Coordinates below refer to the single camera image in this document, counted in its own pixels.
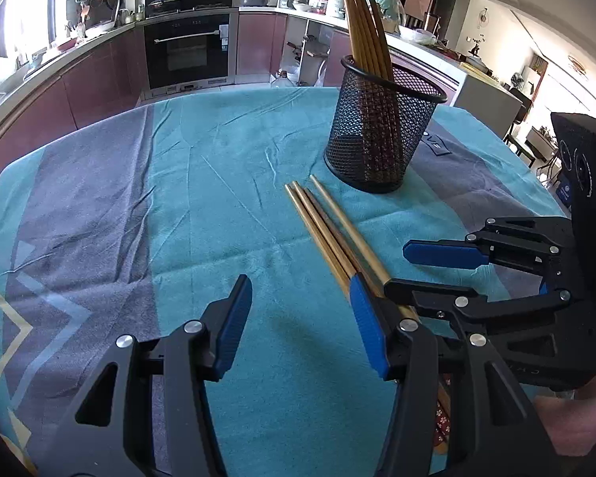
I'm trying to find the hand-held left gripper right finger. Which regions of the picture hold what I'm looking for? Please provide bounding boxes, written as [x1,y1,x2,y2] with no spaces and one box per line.
[349,273,559,477]

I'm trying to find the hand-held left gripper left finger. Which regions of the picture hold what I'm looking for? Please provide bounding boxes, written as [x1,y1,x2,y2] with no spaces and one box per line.
[30,274,254,477]

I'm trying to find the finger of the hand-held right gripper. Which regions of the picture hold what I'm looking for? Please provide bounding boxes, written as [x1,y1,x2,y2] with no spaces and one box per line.
[384,278,573,335]
[402,217,567,280]

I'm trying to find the brown wooden chopstick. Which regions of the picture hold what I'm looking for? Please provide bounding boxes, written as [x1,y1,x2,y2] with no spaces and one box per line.
[304,188,385,294]
[292,181,363,279]
[309,175,420,321]
[284,184,452,458]

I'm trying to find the black mesh utensil holder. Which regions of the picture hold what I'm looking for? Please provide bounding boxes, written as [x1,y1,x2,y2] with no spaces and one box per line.
[324,54,449,194]

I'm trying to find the bundle of wooden chopsticks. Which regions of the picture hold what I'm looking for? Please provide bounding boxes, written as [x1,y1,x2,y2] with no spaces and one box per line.
[337,0,403,182]

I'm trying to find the person's right hand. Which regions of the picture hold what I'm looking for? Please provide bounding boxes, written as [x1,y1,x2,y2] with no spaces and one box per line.
[533,372,596,458]

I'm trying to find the teal grey tablecloth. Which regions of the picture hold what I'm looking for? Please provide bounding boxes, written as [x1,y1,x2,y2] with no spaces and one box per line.
[0,87,577,477]

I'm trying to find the dark dining chair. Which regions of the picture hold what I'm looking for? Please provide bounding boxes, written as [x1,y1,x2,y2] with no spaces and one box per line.
[507,87,557,170]

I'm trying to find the white plastic bag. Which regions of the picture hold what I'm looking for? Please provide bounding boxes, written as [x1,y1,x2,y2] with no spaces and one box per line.
[400,27,438,45]

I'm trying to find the green appliance in plastic bag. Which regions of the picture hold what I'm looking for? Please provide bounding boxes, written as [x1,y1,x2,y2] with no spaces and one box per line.
[372,0,406,31]

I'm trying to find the black built-in oven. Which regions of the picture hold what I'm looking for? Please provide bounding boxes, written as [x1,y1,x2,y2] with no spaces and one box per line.
[143,12,234,91]

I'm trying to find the pink base cabinets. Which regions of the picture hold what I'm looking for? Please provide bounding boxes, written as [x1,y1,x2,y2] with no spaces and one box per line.
[236,12,458,105]
[0,25,147,209]

